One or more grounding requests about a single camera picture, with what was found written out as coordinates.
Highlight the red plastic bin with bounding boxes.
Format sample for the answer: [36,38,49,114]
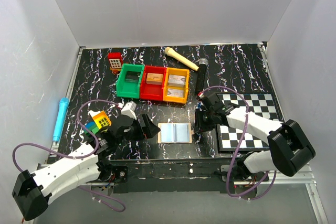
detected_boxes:
[140,65,166,101]

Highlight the green plastic bin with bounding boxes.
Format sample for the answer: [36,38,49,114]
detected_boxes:
[116,63,144,99]

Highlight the black microphone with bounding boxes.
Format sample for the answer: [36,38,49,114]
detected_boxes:
[195,58,208,95]

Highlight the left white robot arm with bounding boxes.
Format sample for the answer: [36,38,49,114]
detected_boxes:
[12,114,160,221]

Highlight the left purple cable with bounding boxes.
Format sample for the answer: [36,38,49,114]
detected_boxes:
[12,99,127,212]

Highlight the yellow green toy block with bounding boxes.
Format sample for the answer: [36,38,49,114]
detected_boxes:
[85,110,112,134]

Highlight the card box in yellow bin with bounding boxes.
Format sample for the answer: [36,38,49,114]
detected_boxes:
[167,74,186,87]

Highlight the white diamond card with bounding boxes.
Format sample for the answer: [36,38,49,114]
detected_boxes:
[166,88,184,98]

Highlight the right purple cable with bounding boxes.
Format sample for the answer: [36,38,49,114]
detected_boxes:
[199,86,277,199]

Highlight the beige leather card holder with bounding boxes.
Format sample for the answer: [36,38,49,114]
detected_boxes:
[157,122,195,144]

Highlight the blue plastic card sleeves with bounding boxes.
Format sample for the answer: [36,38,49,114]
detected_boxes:
[160,123,190,143]

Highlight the card box in red bin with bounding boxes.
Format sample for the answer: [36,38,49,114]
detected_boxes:
[146,73,163,85]

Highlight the yellow plastic bin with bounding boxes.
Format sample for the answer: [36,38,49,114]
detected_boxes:
[163,67,190,104]

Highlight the red toy block building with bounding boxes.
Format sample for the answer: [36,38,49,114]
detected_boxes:
[108,52,123,74]

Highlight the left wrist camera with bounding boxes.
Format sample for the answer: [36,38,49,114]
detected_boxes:
[121,101,137,120]

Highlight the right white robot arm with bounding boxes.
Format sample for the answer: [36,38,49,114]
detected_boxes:
[195,93,316,178]

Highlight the black white chessboard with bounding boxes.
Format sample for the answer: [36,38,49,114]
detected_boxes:
[216,93,284,153]

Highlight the purple cable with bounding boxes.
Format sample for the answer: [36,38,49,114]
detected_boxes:
[199,86,277,199]
[12,99,127,212]

